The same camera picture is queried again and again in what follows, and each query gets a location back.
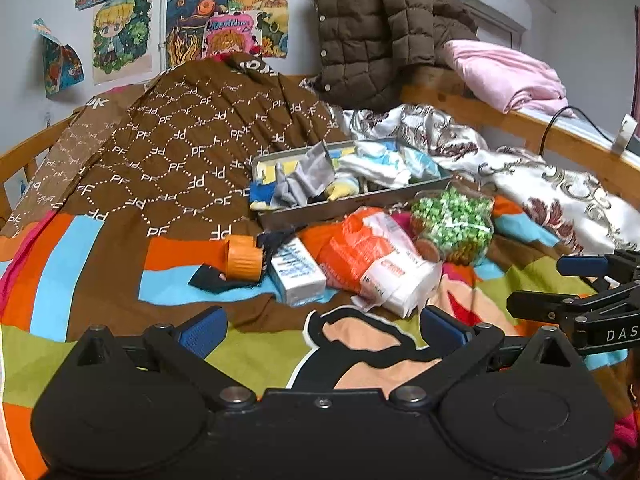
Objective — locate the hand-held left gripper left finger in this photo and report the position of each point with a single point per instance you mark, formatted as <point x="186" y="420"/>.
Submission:
<point x="202" y="330"/>

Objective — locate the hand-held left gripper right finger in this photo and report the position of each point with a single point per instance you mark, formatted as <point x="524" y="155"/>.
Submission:
<point x="445" y="325"/>

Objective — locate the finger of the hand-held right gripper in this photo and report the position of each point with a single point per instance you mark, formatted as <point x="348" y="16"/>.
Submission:
<point x="540" y="305"/>
<point x="582" y="265"/>

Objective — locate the grey metal tray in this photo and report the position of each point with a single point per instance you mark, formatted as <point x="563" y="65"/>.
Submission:
<point x="350" y="207"/>

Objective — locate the white muslin cloth blue print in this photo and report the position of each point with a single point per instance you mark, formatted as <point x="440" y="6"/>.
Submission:
<point x="375" y="165"/>

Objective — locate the light grey cloth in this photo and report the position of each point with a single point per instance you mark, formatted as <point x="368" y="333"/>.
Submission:
<point x="305" y="180"/>

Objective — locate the dark navy cloth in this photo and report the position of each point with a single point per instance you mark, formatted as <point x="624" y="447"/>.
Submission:
<point x="215" y="277"/>

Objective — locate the white satin ornate blanket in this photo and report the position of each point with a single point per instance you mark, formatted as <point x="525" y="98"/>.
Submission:
<point x="550" y="195"/>

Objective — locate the orange ribbed cap jar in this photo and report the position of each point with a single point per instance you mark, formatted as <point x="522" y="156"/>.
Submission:
<point x="242" y="260"/>

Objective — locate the bag of green peas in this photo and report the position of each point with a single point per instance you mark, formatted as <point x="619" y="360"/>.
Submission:
<point x="452" y="225"/>

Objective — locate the orange and white packet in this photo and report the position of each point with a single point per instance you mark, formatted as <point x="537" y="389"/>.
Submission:
<point x="370" y="255"/>

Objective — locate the blue and white box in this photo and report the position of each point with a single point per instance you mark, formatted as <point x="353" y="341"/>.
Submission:
<point x="297" y="272"/>

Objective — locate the white charger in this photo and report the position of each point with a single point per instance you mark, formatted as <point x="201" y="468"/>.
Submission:
<point x="624" y="132"/>

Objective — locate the colourful patchwork quilt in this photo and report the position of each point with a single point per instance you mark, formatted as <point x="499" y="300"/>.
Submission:
<point x="75" y="270"/>

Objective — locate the yellow and blue towel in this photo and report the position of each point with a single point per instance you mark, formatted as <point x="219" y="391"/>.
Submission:
<point x="262" y="195"/>

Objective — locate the pastel striped cloth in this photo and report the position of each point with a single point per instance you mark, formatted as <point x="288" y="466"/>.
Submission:
<point x="345" y="187"/>

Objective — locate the brown patterned blanket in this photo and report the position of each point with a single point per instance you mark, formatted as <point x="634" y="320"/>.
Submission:
<point x="190" y="150"/>

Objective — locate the pink cloth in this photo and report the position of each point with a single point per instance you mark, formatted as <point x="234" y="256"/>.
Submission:
<point x="505" y="75"/>

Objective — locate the crumpled colourful paper drawing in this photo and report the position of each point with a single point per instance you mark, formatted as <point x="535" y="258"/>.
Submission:
<point x="57" y="60"/>

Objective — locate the brown puffer jacket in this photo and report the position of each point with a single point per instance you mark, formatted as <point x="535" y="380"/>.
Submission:
<point x="380" y="25"/>

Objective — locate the wooden bed frame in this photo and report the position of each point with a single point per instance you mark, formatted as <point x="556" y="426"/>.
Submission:
<point x="575" y="145"/>

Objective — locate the pink cartoon wall poster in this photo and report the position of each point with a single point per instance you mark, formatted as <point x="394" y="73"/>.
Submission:
<point x="230" y="37"/>

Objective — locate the blond figure green wall poster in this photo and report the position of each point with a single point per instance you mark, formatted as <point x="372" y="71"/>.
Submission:
<point x="122" y="37"/>

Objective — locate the blue and orange wall poster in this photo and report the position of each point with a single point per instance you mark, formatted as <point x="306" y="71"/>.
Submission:
<point x="195" y="25"/>

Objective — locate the orange and green wall poster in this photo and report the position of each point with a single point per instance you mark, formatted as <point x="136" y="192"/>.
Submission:
<point x="270" y="15"/>

